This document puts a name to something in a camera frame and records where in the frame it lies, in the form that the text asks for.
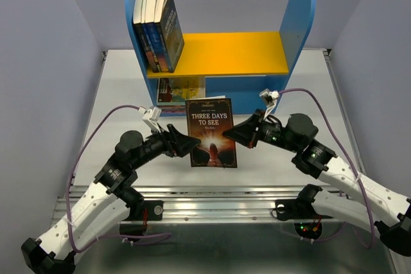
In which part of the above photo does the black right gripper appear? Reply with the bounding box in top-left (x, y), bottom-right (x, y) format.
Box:
top-left (222, 109), bottom-right (300, 153)

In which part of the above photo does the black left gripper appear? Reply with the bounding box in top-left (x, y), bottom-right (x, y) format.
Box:
top-left (133, 122), bottom-right (201, 168)

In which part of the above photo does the Three Days to See book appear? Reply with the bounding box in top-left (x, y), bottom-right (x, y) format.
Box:
top-left (186, 98), bottom-right (238, 168)

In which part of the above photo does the dark orange cover book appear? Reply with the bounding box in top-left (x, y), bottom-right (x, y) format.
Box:
top-left (157, 104), bottom-right (186, 109)

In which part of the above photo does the Huckleberry Finn paperback book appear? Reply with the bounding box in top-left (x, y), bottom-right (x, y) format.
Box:
top-left (157, 77), bottom-right (206, 105)

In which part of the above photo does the Nineteen Eighty-Four book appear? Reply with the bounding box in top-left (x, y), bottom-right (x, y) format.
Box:
top-left (160, 0), bottom-right (184, 73)

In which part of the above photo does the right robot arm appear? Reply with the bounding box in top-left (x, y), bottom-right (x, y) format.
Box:
top-left (223, 109), bottom-right (410, 257)

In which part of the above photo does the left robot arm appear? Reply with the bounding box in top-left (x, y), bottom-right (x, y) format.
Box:
top-left (21, 124), bottom-right (200, 273)

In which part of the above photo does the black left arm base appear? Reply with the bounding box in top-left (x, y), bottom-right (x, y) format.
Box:
top-left (119, 200), bottom-right (164, 236)

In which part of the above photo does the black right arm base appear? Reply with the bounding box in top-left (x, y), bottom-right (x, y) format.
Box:
top-left (270, 184), bottom-right (323, 221)

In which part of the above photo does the blue and yellow bookshelf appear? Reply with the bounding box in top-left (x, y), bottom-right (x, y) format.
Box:
top-left (124, 0), bottom-right (316, 114)

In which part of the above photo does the upright book on shelf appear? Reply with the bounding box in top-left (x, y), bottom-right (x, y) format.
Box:
top-left (141, 0), bottom-right (161, 73)
top-left (133, 0), bottom-right (153, 69)

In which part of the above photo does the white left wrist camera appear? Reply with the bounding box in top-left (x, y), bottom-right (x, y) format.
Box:
top-left (139, 106), bottom-right (161, 132)

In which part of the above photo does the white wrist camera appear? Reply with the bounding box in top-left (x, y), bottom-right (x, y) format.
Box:
top-left (139, 106), bottom-right (161, 132)
top-left (259, 89), bottom-right (280, 119)

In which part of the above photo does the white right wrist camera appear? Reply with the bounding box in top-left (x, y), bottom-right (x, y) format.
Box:
top-left (259, 89), bottom-right (280, 119)

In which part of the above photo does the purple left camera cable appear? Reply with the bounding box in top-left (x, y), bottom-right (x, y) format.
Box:
top-left (66, 104), bottom-right (173, 253)

